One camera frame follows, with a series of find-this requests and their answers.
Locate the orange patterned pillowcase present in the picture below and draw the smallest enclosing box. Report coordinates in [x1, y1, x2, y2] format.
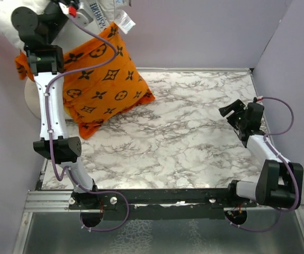
[14, 22, 156, 140]

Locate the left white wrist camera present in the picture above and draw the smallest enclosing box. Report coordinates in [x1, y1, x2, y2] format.
[58, 1, 95, 27]

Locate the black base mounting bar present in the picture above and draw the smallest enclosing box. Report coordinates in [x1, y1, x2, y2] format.
[69, 188, 256, 221]

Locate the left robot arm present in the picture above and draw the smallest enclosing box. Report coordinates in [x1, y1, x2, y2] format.
[11, 1, 101, 209]

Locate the aluminium rail frame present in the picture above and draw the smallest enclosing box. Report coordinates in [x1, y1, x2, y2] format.
[23, 189, 304, 212]

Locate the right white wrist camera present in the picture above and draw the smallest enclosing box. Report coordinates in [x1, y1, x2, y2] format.
[253, 96, 263, 103]

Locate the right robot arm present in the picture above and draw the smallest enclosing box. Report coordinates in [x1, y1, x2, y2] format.
[219, 97, 303, 211]

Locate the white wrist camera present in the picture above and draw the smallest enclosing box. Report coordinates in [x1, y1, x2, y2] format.
[58, 1, 95, 27]
[253, 96, 263, 103]

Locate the white pillow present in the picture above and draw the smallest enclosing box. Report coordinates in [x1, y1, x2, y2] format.
[0, 0, 131, 51]

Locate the white cylinder with pegs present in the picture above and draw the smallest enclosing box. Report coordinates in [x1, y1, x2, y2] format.
[24, 79, 73, 121]

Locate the white pillow care label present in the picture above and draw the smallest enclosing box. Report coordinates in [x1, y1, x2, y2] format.
[114, 0, 136, 34]

